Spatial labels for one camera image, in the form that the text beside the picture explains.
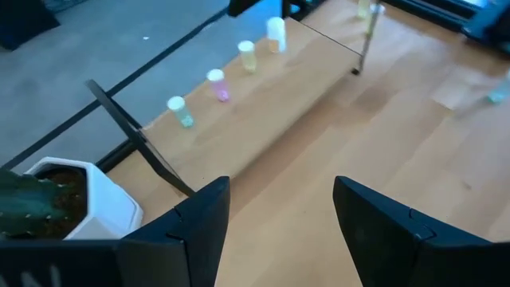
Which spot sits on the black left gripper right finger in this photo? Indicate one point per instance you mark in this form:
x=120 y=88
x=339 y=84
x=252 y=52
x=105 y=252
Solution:
x=382 y=247

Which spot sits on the white hexagonal planter pot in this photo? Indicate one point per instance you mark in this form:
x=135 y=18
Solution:
x=107 y=211

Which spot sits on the dark furniture base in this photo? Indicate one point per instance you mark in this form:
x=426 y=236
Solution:
x=24 y=20

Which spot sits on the wooden shelf black metal frame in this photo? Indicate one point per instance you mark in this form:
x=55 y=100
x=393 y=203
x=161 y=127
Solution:
x=259 y=103

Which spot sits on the pink pill bottle white cap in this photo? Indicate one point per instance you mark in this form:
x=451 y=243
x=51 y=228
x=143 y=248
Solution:
x=218 y=85

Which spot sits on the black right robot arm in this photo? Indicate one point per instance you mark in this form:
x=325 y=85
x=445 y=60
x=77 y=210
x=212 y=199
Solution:
x=494 y=28

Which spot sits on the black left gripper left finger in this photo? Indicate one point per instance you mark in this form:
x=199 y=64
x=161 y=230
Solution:
x=187 y=247

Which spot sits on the green cactus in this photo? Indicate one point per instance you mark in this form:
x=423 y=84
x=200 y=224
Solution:
x=24 y=203

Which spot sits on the white opaque plastic bottle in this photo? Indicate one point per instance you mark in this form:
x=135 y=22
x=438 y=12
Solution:
x=276 y=32

